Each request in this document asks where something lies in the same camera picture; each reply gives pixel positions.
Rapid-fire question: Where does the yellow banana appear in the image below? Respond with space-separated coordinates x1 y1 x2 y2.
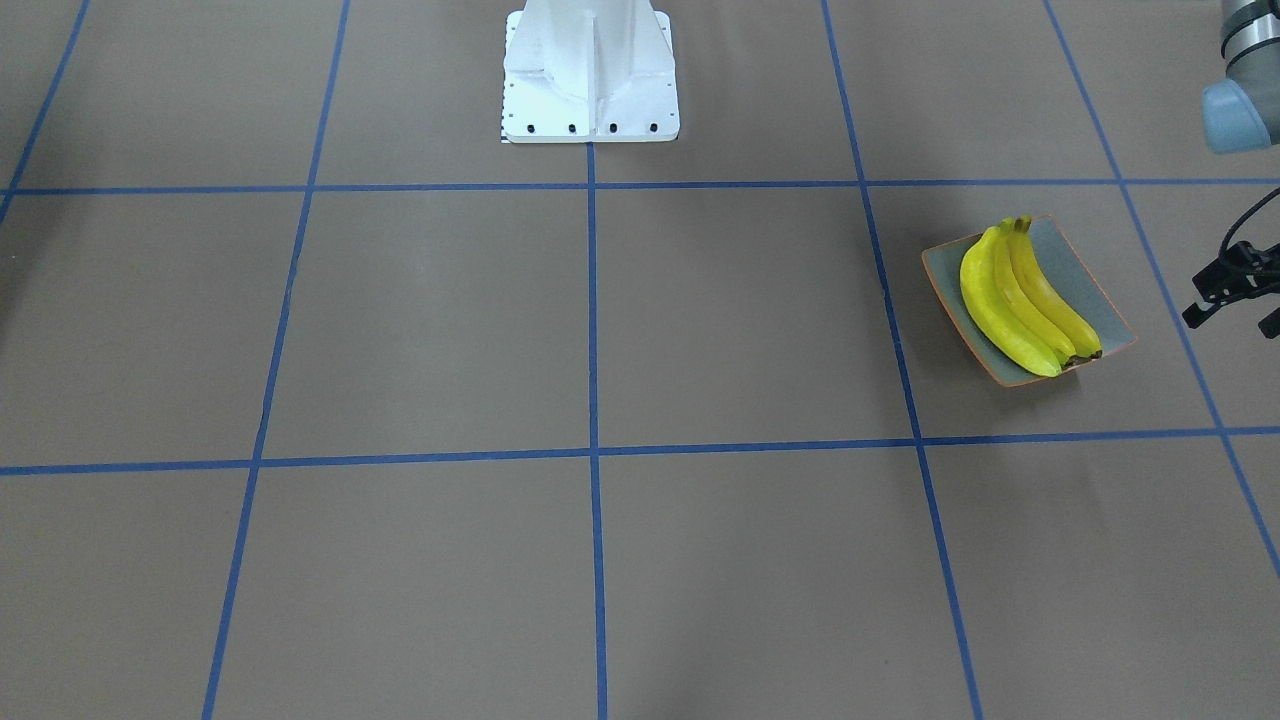
1010 217 1102 366
993 218 1075 368
959 225 1062 377

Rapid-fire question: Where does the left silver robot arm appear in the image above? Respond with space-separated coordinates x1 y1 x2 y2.
1181 1 1279 329

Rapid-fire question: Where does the grey square plate orange rim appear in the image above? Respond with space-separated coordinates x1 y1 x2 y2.
920 214 1137 388

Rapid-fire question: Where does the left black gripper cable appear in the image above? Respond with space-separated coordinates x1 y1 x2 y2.
1219 186 1280 263

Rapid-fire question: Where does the white pedestal column base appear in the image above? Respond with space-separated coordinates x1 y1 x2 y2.
500 1 681 143

